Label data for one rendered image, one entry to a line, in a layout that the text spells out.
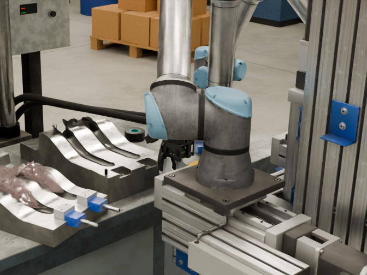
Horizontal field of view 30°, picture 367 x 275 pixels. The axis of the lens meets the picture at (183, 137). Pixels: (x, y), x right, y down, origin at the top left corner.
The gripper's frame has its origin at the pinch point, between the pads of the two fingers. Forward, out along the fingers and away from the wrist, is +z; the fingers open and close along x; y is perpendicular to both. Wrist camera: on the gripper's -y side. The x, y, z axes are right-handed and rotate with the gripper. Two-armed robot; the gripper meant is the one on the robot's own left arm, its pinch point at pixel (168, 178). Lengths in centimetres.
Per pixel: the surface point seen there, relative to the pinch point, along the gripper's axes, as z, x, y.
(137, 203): 4.6, -13.3, -1.5
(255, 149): 5, 51, 2
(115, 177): -3.7, -17.1, -7.4
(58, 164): -0.5, -16.3, -33.8
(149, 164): -2.1, 0.7, -8.7
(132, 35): 62, 371, -341
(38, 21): -35, 26, -89
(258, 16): 76, 625, -344
